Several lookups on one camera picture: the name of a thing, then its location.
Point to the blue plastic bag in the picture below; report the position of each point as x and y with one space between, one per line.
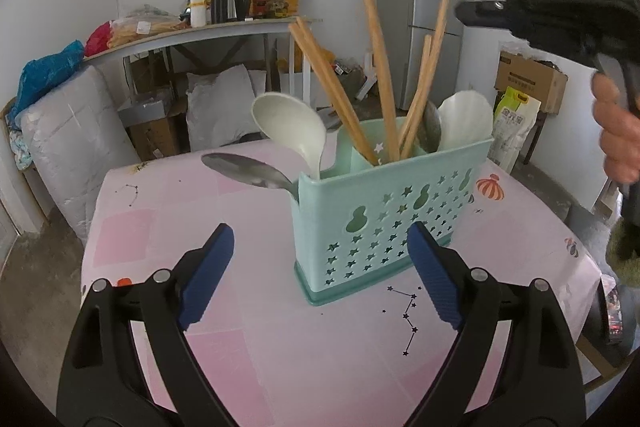
40 76

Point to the white pillow under table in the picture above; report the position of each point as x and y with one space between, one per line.
218 106

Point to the wooden chopstick across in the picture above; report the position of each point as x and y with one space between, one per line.
354 129

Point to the cardboard box under table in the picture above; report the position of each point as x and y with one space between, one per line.
150 128

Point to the person's right hand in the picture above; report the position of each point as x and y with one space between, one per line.
619 139

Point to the mint green utensil holder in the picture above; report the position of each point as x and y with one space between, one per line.
350 226

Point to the translucent round ladle spoon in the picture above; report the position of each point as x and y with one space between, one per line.
291 123

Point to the pink balloon tablecloth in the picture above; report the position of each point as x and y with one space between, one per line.
275 360

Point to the right forearm fleece sleeve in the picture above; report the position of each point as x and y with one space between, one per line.
622 252

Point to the white step stool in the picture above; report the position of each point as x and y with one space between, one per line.
369 77

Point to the large wrapped white bundle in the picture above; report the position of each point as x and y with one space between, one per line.
75 138

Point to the white bottle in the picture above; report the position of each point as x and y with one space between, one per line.
198 9

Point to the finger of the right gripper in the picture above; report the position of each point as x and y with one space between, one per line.
485 14

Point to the steel spoon front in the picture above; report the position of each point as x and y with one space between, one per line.
249 171

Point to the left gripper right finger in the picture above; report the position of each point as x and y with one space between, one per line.
539 381

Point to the wooden chopstick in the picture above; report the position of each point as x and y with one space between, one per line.
404 131
385 85
328 79
428 76

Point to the steel spoon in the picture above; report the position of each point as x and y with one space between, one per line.
249 171
429 131

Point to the white rice bag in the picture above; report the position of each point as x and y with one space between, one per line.
515 116

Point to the red bag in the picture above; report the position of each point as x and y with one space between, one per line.
99 39

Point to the silver refrigerator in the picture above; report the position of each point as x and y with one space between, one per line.
405 23

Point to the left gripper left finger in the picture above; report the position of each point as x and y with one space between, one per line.
102 382

